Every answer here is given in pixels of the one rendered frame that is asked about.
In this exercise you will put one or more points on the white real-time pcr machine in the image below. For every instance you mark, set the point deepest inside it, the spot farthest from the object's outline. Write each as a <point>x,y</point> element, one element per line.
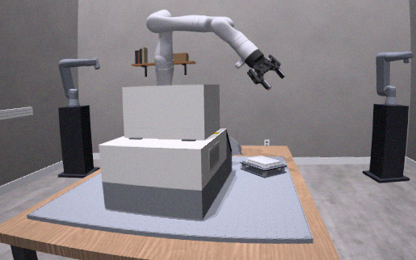
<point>173,159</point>

